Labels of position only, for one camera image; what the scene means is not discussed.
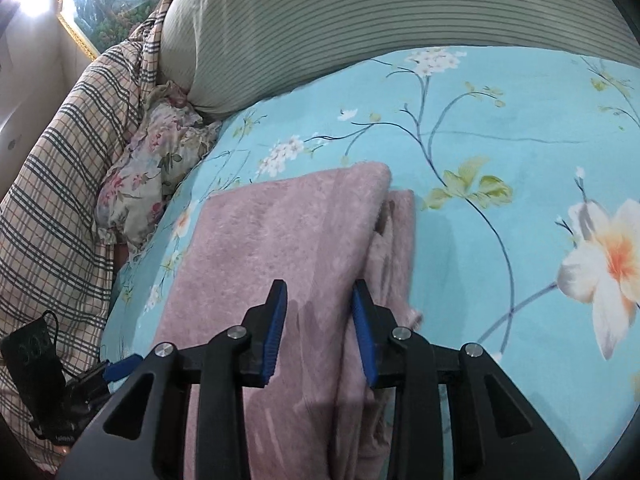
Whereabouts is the mauve knit sweater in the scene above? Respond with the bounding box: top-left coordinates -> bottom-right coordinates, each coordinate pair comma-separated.
152,160 -> 424,480

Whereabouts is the beige plaid blanket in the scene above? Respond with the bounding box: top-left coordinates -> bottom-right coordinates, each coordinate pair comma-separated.
1,0 -> 172,373

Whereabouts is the turquoise floral bed sheet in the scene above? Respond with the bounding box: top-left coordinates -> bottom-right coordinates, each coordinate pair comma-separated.
101,47 -> 639,477

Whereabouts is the green striped pillow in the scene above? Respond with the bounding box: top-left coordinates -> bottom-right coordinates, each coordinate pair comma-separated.
160,0 -> 639,116

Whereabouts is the thin black cable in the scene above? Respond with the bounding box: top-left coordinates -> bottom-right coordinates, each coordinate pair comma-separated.
39,309 -> 82,386

